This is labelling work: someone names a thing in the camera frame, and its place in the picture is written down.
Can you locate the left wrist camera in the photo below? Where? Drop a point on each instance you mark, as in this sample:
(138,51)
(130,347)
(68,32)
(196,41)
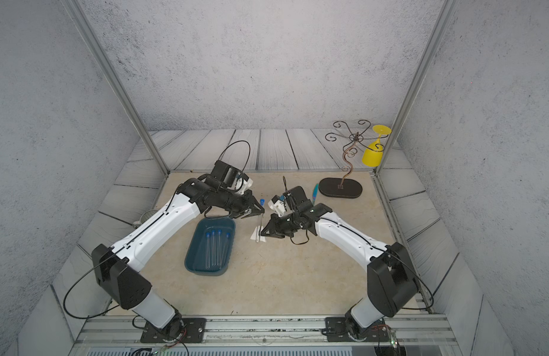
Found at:
(228,178)

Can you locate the teal plastic tray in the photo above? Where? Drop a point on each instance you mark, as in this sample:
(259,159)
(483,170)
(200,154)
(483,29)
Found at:
(195,257)

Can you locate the yellow plastic goblet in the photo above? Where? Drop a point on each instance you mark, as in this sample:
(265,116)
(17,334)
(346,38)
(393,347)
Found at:
(374,152)

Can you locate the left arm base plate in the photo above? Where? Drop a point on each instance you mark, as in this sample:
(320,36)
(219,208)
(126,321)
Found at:
(189,330)

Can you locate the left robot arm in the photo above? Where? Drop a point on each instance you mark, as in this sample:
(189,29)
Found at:
(117,268)

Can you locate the black metal cup stand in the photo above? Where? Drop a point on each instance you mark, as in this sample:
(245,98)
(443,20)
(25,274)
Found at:
(345,187)

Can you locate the teal pen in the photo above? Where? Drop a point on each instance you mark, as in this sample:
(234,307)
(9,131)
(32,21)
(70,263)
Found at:
(314,194)

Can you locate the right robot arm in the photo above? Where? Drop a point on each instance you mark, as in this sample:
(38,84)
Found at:
(391,280)

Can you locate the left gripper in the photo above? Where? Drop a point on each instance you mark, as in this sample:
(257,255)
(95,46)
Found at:
(249,205)

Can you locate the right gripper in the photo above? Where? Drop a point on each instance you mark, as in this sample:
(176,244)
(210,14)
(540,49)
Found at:
(273,222)

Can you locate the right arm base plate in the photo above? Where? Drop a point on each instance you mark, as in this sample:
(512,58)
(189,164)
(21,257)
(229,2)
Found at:
(344,329)

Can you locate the aluminium front rail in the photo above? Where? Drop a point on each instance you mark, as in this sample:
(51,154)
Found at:
(405,334)

